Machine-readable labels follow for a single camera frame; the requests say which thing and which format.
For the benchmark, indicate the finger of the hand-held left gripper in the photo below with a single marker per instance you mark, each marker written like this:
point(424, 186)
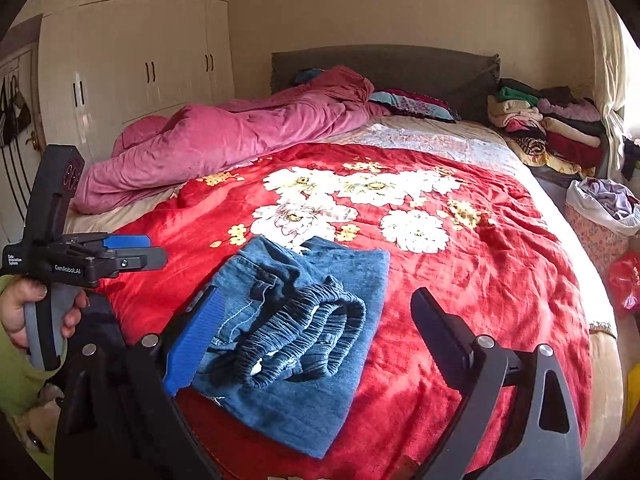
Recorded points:
point(140, 260)
point(125, 241)

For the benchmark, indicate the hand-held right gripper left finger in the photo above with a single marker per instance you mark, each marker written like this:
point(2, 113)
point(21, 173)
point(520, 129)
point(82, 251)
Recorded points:
point(196, 340)

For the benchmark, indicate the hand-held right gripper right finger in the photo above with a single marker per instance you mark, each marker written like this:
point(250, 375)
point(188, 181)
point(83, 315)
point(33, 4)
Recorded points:
point(442, 332)

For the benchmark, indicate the blue denim pants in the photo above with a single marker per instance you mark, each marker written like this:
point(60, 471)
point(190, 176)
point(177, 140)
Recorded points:
point(305, 340)

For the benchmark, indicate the person's left hand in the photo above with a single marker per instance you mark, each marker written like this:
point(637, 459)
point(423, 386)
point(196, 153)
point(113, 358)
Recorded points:
point(15, 310)

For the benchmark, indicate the red floral blanket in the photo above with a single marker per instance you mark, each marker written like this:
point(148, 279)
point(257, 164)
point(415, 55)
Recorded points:
point(450, 260)

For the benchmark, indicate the hanging dark bags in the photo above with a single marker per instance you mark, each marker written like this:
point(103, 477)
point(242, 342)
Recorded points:
point(14, 110)

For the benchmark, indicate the pink duvet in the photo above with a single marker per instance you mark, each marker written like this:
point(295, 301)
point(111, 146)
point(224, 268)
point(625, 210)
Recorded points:
point(225, 145)

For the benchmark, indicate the cream wardrobe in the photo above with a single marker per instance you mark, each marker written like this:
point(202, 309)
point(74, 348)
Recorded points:
point(135, 55)

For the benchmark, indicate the red plastic bag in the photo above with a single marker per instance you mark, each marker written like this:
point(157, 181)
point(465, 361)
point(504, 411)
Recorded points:
point(626, 282)

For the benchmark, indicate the laundry basket with purple clothes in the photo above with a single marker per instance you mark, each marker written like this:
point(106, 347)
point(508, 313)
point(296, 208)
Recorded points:
point(600, 210)

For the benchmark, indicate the colourful patterned pillow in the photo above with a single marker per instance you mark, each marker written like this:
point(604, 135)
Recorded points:
point(415, 104)

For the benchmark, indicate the pile of folded clothes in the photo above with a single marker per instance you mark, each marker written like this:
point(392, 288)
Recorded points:
point(550, 125)

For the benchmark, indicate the blue cloth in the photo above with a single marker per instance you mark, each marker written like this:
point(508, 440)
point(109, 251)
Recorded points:
point(306, 76)

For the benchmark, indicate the dark grey headboard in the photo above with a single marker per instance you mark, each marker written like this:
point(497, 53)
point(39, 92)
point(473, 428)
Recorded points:
point(400, 70)

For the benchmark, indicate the cream curtain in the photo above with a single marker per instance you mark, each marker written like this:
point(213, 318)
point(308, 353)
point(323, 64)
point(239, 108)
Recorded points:
point(607, 60)

